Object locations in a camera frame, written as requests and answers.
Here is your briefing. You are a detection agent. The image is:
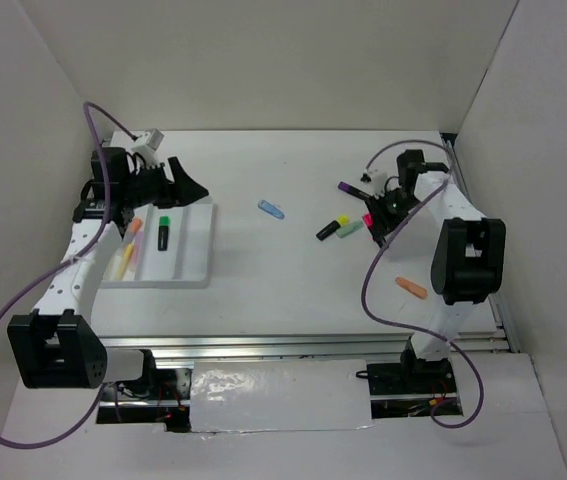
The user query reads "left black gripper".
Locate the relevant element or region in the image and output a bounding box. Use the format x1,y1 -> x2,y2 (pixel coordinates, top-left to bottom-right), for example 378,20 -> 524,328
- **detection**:
123,157 -> 210,210

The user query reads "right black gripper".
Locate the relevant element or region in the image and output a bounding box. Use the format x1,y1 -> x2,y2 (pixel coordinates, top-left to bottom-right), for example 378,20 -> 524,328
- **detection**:
365,189 -> 422,241

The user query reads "pink cap black highlighter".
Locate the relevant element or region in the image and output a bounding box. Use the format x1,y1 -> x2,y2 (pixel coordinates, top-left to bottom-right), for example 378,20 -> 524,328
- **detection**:
362,213 -> 373,228

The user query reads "green cap black highlighter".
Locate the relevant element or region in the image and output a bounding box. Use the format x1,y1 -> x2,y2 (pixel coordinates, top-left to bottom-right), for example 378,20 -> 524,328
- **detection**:
157,216 -> 171,252

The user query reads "purple cap black highlighter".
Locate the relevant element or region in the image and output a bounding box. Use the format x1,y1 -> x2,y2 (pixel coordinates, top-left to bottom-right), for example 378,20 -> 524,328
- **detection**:
338,181 -> 370,200

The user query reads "orange cap clear highlighter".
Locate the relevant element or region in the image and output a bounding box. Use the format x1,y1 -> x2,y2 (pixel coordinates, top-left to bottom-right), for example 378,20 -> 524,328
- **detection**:
123,217 -> 143,244

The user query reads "pink pastel highlighter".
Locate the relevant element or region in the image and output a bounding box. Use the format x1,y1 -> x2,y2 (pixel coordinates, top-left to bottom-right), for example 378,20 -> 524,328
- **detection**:
129,232 -> 143,270

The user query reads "yellow pastel highlighter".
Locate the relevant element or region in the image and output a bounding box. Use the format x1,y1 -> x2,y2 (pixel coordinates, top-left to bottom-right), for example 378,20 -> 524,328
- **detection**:
109,243 -> 134,281

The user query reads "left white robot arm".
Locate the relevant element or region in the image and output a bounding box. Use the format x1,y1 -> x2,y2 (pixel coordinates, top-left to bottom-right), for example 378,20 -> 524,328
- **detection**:
7,147 -> 209,399

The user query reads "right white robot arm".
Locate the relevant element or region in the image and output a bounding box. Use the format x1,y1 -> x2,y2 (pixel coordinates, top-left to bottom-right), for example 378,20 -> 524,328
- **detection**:
361,149 -> 506,392

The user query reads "yellow cap black highlighter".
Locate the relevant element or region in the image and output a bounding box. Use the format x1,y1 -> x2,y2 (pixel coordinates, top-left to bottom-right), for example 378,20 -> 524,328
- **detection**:
316,215 -> 349,241

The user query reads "small mint green highlighter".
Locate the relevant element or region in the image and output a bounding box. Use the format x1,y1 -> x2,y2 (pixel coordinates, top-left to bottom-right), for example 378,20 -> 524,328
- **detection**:
336,220 -> 365,239

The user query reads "white compartment tray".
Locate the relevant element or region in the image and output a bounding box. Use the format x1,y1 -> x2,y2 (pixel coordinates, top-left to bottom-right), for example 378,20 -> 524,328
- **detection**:
101,200 -> 215,289

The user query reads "orange translucent highlighter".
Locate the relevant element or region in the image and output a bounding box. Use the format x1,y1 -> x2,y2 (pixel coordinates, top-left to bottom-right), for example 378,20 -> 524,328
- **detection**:
395,277 -> 428,300

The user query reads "white foil cover sheet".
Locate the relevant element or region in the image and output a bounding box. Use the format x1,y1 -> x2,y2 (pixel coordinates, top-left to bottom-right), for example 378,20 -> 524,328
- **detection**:
190,359 -> 373,433

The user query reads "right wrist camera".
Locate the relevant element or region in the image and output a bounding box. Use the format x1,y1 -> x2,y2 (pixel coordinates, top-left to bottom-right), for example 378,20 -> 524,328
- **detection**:
360,170 -> 389,197

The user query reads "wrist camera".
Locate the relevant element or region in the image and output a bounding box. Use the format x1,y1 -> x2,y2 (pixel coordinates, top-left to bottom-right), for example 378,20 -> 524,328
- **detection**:
360,170 -> 389,197
131,129 -> 164,168

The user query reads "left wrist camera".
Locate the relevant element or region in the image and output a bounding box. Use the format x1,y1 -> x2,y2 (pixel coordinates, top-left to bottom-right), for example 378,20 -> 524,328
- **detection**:
131,129 -> 164,168

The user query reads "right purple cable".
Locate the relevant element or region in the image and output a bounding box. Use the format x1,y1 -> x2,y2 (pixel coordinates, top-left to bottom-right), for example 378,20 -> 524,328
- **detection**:
362,138 -> 485,430

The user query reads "aluminium frame rail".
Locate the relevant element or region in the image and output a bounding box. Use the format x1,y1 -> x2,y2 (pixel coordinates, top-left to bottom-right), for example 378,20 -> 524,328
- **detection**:
37,130 -> 524,416

